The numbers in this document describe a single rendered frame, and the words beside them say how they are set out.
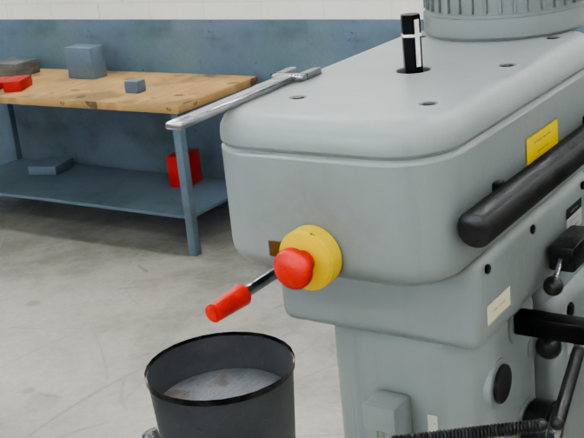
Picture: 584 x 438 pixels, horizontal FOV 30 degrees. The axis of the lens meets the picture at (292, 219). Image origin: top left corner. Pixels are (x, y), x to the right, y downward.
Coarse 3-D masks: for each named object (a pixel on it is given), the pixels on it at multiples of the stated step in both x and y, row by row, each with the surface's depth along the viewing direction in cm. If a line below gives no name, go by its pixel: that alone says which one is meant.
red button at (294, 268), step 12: (288, 252) 99; (300, 252) 99; (276, 264) 100; (288, 264) 99; (300, 264) 99; (312, 264) 101; (276, 276) 101; (288, 276) 100; (300, 276) 99; (312, 276) 100; (300, 288) 100
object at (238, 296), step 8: (272, 272) 115; (256, 280) 113; (264, 280) 114; (272, 280) 115; (232, 288) 110; (240, 288) 110; (248, 288) 112; (256, 288) 112; (224, 296) 109; (232, 296) 109; (240, 296) 109; (248, 296) 110; (216, 304) 107; (224, 304) 108; (232, 304) 108; (240, 304) 109; (248, 304) 111; (208, 312) 107; (216, 312) 107; (224, 312) 107; (232, 312) 109; (216, 320) 108
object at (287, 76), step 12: (276, 72) 118; (288, 72) 119; (312, 72) 117; (264, 84) 112; (276, 84) 113; (228, 96) 109; (240, 96) 108; (252, 96) 110; (204, 108) 105; (216, 108) 105; (228, 108) 106; (180, 120) 101; (192, 120) 101
